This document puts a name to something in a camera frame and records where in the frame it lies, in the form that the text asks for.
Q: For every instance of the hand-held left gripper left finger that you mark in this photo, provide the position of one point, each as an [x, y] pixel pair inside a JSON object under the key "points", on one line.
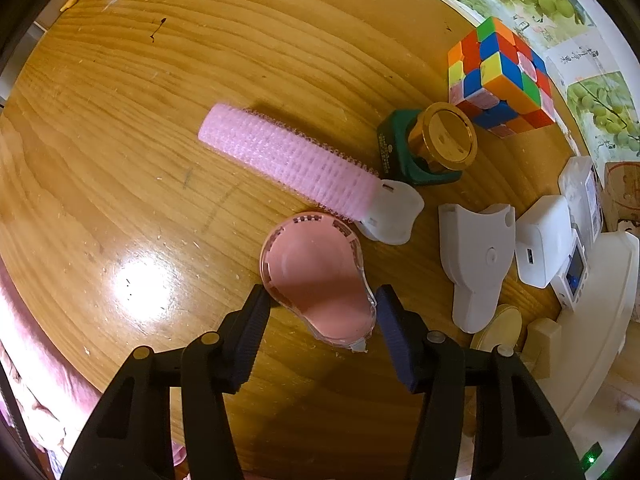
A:
{"points": [[250, 340]]}

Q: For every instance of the pink cloth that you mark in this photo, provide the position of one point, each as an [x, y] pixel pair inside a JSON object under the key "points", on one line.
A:
{"points": [[50, 360]]}

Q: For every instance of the cream round disc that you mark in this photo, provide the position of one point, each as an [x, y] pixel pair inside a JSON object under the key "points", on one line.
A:
{"points": [[500, 327]]}

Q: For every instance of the green bottle with gold cap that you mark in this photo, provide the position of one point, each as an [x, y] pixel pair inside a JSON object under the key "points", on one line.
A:
{"points": [[395, 145]]}

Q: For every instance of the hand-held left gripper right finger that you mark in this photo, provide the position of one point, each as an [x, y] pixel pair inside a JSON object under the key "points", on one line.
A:
{"points": [[395, 340]]}

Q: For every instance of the small white device with screen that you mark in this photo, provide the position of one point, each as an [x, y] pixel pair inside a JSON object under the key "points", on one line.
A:
{"points": [[575, 270]]}

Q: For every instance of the pink hair roller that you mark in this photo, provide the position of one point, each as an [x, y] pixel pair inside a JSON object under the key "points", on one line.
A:
{"points": [[280, 150]]}

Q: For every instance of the brown cardboard box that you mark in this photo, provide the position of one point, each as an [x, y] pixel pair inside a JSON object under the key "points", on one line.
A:
{"points": [[622, 195]]}

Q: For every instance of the pink correction tape dispenser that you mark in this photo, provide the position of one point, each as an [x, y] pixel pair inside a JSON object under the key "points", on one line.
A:
{"points": [[310, 280]]}

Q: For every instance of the clear box with blue label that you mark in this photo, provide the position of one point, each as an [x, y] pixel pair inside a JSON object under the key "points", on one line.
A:
{"points": [[580, 185]]}

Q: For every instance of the white storage bin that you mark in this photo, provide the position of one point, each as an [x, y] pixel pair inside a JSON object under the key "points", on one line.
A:
{"points": [[600, 320]]}

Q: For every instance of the multicoloured puzzle cube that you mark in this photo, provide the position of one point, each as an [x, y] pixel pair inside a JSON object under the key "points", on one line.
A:
{"points": [[500, 70]]}

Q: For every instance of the white charger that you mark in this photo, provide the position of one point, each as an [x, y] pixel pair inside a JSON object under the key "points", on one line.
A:
{"points": [[542, 230]]}

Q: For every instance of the cream rectangular block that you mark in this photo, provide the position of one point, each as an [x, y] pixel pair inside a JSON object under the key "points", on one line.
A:
{"points": [[542, 340]]}

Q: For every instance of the white plastic clip case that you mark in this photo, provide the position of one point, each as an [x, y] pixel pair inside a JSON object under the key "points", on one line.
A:
{"points": [[475, 260]]}

